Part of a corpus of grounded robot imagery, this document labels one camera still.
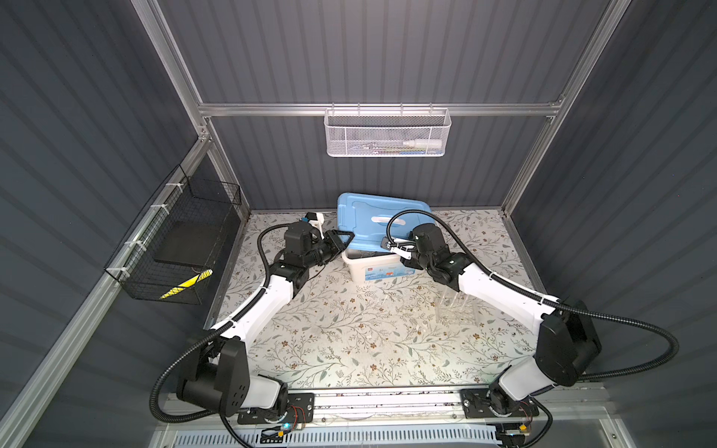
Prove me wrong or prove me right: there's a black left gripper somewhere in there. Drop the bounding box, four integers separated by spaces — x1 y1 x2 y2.
302 230 353 272

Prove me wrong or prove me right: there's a white plastic storage bin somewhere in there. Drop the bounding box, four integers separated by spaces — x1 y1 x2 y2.
342 248 416 284

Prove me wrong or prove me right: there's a blue plastic bin lid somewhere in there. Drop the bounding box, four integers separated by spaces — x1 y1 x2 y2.
337 192 431 252

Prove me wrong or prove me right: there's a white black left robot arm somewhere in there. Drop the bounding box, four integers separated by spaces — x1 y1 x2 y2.
177 218 355 417

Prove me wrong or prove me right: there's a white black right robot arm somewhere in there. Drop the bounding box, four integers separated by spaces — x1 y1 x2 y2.
406 223 601 416

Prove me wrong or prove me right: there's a clear plastic test tube rack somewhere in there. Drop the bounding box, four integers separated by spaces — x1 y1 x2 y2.
435 286 487 330

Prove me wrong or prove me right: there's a white tube in basket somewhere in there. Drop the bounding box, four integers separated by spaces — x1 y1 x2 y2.
403 139 444 150

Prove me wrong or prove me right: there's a yellow black striped tape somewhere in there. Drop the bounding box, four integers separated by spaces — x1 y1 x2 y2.
161 269 213 300

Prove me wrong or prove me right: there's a black foam pad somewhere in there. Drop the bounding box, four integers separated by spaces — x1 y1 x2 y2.
153 221 220 268

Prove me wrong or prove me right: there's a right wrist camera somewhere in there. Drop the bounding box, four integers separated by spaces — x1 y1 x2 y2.
380 237 416 259

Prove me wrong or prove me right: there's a white wire mesh basket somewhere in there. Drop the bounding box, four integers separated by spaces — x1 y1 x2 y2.
323 108 452 158

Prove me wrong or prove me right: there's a black corrugated right cable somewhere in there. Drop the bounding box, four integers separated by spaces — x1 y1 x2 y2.
385 209 681 382

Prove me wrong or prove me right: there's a black corrugated cable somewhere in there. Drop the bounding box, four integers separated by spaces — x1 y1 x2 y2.
148 222 292 425
385 209 681 382

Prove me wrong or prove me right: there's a black wire wall basket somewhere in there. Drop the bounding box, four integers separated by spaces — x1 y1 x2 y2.
105 166 243 305

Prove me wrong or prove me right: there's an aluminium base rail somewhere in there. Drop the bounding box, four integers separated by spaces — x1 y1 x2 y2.
150 384 632 447

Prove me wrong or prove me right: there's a black corrugated left cable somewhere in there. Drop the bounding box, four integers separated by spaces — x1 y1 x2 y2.
148 222 292 425

